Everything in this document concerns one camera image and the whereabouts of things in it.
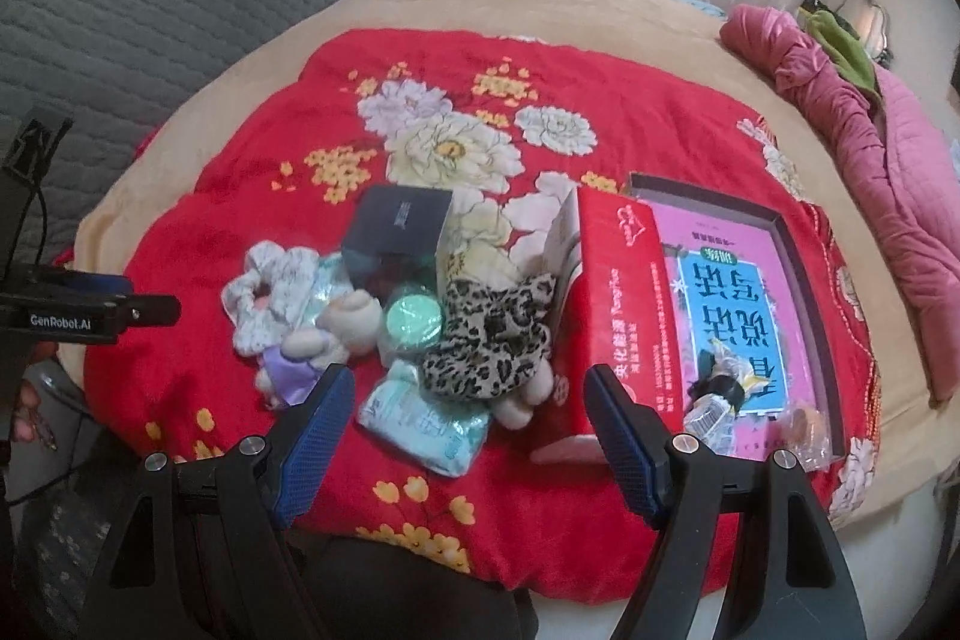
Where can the green bath puff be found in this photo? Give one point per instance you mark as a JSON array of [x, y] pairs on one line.
[[412, 319]]

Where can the light blue tissue packet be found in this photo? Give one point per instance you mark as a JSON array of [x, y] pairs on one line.
[[420, 422], [326, 287]]

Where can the clear plastic packet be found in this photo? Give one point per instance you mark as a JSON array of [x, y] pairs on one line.
[[806, 437]]

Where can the pink quilt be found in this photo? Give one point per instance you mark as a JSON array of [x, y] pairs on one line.
[[892, 145]]

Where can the beige plush blanket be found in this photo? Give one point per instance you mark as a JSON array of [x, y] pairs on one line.
[[600, 3]]

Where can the leopard print scrunchie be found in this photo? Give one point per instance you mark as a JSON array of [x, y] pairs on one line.
[[480, 332]]

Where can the pink and blue book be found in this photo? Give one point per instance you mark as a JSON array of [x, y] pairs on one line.
[[750, 280]]

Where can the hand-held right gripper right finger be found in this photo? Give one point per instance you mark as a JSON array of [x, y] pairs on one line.
[[622, 437]]

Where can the white floral scrunchie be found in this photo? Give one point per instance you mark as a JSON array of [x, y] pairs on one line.
[[277, 280]]

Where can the dark blue box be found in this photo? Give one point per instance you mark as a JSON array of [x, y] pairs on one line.
[[390, 227]]

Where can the small wrapped bottle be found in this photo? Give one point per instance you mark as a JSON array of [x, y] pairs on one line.
[[712, 396]]

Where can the small white teddy bear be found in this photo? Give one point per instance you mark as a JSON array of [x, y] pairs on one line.
[[352, 317]]

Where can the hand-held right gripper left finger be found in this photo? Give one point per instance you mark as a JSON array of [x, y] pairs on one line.
[[315, 437]]

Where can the person's left hand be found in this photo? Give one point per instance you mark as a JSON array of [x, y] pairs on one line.
[[30, 411]]

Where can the red floral blanket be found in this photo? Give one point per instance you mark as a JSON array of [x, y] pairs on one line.
[[247, 160]]

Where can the cream plush bear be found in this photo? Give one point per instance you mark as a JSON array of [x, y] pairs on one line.
[[517, 407]]

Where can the red and white box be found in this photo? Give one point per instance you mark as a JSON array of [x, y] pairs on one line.
[[622, 310]]

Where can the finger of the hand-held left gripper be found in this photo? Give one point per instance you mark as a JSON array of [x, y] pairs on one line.
[[86, 281], [154, 308]]

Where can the pink framed picture box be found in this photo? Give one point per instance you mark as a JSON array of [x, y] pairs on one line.
[[795, 235]]

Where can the green garment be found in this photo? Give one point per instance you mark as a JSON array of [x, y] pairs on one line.
[[844, 48]]

